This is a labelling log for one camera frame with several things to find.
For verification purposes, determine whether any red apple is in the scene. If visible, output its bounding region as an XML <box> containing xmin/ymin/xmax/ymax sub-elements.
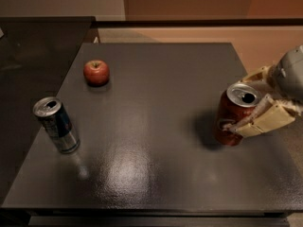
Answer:
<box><xmin>83</xmin><ymin>60</ymin><xmax>110</xmax><ymax>86</ymax></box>

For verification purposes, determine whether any dark side counter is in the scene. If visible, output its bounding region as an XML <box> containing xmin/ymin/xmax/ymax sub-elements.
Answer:
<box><xmin>0</xmin><ymin>17</ymin><xmax>93</xmax><ymax>205</ymax></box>

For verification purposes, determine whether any blue silver energy drink can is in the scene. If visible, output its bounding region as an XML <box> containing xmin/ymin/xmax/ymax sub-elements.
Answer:
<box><xmin>33</xmin><ymin>96</ymin><xmax>80</xmax><ymax>154</ymax></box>

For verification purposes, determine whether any red coke can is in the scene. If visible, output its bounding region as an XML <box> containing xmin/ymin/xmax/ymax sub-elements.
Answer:
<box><xmin>213</xmin><ymin>82</ymin><xmax>261</xmax><ymax>146</ymax></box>

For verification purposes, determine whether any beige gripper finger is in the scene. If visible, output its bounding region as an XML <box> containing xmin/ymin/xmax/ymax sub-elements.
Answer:
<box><xmin>241</xmin><ymin>65</ymin><xmax>275</xmax><ymax>87</ymax></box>
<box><xmin>223</xmin><ymin>94</ymin><xmax>300</xmax><ymax>138</ymax></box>

